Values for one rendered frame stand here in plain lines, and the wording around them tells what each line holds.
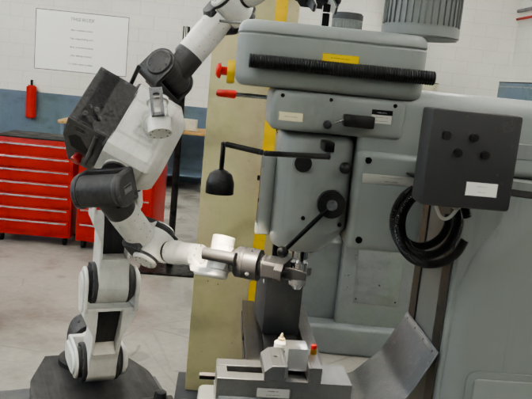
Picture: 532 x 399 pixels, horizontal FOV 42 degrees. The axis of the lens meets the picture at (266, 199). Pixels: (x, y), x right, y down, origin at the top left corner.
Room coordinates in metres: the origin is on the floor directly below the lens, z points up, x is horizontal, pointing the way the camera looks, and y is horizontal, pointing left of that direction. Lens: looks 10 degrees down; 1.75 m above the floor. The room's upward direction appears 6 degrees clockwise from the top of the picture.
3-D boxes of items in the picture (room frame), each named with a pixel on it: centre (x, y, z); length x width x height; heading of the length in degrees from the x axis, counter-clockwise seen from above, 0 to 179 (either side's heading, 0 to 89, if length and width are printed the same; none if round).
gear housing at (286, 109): (1.82, -0.15, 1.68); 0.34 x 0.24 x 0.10; 94
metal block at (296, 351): (1.68, -0.12, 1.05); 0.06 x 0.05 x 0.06; 6
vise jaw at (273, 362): (1.68, -0.06, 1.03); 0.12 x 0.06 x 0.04; 6
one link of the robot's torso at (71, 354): (2.40, 0.57, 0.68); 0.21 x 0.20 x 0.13; 25
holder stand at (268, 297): (2.23, -0.07, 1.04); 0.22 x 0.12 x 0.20; 9
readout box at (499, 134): (1.51, -0.43, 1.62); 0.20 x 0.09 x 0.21; 94
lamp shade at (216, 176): (1.72, 0.12, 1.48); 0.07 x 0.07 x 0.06
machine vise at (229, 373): (1.68, -0.09, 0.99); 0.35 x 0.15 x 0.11; 96
